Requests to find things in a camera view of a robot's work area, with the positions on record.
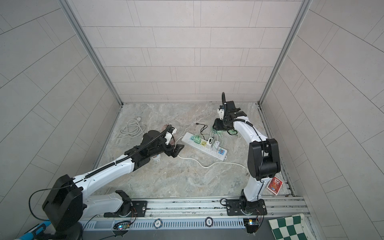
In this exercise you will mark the pink charger with cable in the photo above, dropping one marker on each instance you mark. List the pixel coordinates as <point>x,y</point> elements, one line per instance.
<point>164,128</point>

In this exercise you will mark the small blue-socket power strip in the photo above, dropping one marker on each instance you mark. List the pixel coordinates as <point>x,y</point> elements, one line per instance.
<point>156,158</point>

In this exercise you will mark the green white checkerboard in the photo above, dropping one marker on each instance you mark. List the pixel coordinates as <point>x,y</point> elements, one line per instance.
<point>291,228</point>

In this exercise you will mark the green charger with cable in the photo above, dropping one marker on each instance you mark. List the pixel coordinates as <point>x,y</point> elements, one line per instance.
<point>197,139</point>

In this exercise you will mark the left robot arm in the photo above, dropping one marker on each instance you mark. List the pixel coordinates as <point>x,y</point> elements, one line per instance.
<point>70,199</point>

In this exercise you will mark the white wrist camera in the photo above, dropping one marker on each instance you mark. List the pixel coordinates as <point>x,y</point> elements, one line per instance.
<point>221,113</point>
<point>170,139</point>

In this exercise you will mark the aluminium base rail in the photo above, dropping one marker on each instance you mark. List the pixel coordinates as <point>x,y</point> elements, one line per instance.
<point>197,214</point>

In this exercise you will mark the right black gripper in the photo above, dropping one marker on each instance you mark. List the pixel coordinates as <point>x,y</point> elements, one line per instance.
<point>219,126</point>

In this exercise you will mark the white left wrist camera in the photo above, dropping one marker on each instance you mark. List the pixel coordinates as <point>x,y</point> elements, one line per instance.
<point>170,139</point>

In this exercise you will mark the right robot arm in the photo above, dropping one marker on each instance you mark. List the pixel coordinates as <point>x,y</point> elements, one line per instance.
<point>263,160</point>

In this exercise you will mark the red card packet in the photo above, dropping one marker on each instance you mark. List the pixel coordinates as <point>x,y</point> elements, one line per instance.
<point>275,185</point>

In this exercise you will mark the long multicolour power strip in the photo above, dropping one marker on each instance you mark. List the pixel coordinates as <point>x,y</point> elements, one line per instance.
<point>210,147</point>

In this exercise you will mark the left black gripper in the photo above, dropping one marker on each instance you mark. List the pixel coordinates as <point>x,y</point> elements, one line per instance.
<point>169,152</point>

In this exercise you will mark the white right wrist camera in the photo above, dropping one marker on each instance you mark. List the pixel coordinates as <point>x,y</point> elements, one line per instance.
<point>221,113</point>

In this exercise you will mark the blue handled tool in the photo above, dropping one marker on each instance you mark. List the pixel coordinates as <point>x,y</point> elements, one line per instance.
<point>36,232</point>

